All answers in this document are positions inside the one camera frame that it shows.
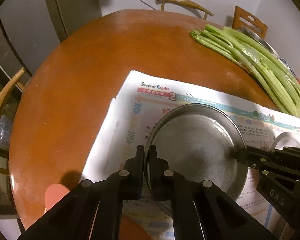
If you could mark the printed English newspaper sheet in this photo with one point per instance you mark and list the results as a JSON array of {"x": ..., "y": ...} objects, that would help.
[{"x": 143, "y": 100}]

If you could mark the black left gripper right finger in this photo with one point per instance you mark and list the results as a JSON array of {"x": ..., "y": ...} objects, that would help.
[{"x": 169, "y": 185}]

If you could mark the green celery bunch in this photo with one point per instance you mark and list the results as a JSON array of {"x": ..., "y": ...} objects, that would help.
[{"x": 274, "y": 76}]

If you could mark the stainless steel bowl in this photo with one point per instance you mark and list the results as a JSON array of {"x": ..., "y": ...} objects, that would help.
[{"x": 285, "y": 139}]

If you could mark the steel basin far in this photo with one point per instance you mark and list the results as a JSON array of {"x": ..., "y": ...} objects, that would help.
[{"x": 258, "y": 39}]

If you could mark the dark metal round plate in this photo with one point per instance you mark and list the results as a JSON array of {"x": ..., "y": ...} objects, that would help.
[{"x": 200, "y": 142}]

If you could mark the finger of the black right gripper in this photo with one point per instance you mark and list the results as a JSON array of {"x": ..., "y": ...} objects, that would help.
[{"x": 256, "y": 158}]

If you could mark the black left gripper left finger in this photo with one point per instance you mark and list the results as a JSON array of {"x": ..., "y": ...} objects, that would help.
[{"x": 108, "y": 196}]

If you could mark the orange wooden chair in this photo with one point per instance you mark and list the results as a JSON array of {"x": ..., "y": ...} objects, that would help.
[{"x": 244, "y": 18}]

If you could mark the grey refrigerator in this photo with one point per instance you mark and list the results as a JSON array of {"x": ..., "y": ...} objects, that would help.
[{"x": 31, "y": 29}]

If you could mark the curved wooden chair far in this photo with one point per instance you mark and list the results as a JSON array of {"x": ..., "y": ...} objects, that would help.
[{"x": 187, "y": 4}]

